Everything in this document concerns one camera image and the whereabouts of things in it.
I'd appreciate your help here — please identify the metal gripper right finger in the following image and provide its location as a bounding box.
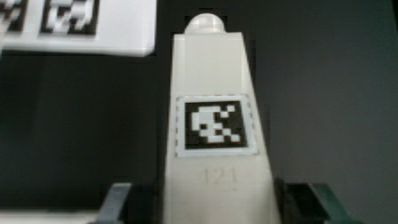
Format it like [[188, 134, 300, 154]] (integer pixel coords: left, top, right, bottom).
[[275, 178, 350, 224]]

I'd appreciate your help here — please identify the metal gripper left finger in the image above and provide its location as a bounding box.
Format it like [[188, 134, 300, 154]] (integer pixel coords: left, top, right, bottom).
[[94, 182, 133, 224]]

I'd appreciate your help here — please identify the white marker plate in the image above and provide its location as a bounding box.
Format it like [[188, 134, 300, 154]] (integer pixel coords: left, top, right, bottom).
[[0, 0, 158, 57]]

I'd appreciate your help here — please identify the white leg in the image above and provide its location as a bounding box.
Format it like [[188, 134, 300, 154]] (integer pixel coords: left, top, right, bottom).
[[163, 13, 282, 224]]

